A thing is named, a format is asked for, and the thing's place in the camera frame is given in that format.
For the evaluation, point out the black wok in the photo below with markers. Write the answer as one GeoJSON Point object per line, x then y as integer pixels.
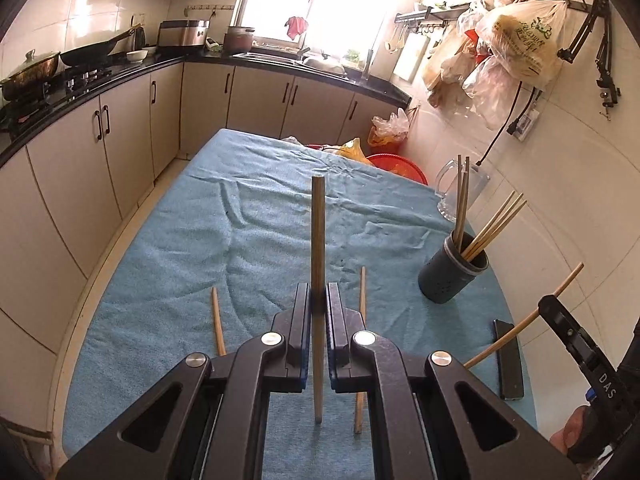
{"type": "Point", "coordinates": [90, 55]}

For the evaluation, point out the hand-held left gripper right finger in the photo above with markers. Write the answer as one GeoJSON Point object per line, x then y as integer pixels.
{"type": "Point", "coordinates": [331, 350]}

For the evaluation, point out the orange plastic bag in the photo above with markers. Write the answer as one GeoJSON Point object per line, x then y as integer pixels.
{"type": "Point", "coordinates": [387, 130]}

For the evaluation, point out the red cloth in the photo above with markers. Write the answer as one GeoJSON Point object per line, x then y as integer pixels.
{"type": "Point", "coordinates": [295, 26]}

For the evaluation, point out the white bowl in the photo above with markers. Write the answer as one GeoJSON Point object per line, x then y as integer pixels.
{"type": "Point", "coordinates": [137, 56]}

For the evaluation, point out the blue towel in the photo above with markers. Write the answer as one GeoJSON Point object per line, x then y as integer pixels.
{"type": "Point", "coordinates": [200, 240]}

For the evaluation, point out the glass pitcher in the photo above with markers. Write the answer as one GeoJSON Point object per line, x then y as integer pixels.
{"type": "Point", "coordinates": [447, 185]}

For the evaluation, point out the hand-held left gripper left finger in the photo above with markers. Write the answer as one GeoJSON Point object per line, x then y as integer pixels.
{"type": "Point", "coordinates": [306, 340]}

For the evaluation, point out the silver kitchen appliance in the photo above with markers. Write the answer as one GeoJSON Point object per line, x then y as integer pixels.
{"type": "Point", "coordinates": [182, 35]}

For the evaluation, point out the black utensil holder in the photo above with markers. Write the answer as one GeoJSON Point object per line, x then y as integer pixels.
{"type": "Point", "coordinates": [440, 280]}

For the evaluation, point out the black kitchen countertop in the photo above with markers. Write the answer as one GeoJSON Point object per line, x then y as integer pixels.
{"type": "Point", "coordinates": [380, 91]}

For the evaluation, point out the red plastic basin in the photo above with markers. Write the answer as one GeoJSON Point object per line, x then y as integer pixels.
{"type": "Point", "coordinates": [400, 165]}

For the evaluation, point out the beige plastic bag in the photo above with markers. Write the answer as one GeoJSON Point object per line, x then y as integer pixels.
{"type": "Point", "coordinates": [445, 75]}

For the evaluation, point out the clear plastic bag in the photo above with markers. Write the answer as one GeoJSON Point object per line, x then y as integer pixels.
{"type": "Point", "coordinates": [492, 90]}

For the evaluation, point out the metal wall rack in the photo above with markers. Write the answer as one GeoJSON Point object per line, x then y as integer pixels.
{"type": "Point", "coordinates": [425, 14]}

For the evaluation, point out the beige kitchen base cabinets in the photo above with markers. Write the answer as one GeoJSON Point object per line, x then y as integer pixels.
{"type": "Point", "coordinates": [65, 175]}

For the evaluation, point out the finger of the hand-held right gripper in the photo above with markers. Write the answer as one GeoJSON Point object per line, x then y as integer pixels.
{"type": "Point", "coordinates": [570, 330]}

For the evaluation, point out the brown clay pot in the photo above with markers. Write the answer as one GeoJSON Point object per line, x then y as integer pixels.
{"type": "Point", "coordinates": [239, 41]}

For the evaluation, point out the black gas stove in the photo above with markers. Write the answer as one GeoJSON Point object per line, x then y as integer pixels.
{"type": "Point", "coordinates": [85, 80]}

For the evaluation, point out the yellow bag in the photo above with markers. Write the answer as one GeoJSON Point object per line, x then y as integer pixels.
{"type": "Point", "coordinates": [352, 150]}

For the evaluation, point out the large printed plastic bag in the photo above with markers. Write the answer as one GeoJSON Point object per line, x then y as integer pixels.
{"type": "Point", "coordinates": [525, 45]}

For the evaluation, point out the lidded cooking pot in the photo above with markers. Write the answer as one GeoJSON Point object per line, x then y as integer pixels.
{"type": "Point", "coordinates": [30, 72]}

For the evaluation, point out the wooden chopstick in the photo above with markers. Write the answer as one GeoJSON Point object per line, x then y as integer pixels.
{"type": "Point", "coordinates": [500, 221]}
{"type": "Point", "coordinates": [466, 200]}
{"type": "Point", "coordinates": [492, 220]}
{"type": "Point", "coordinates": [500, 344]}
{"type": "Point", "coordinates": [217, 320]}
{"type": "Point", "coordinates": [459, 200]}
{"type": "Point", "coordinates": [505, 224]}
{"type": "Point", "coordinates": [362, 290]}
{"type": "Point", "coordinates": [317, 235]}

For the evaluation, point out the person's right hand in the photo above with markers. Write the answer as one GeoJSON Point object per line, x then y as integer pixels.
{"type": "Point", "coordinates": [570, 430]}

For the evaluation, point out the black rectangular device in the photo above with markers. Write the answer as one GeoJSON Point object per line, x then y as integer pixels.
{"type": "Point", "coordinates": [510, 375]}

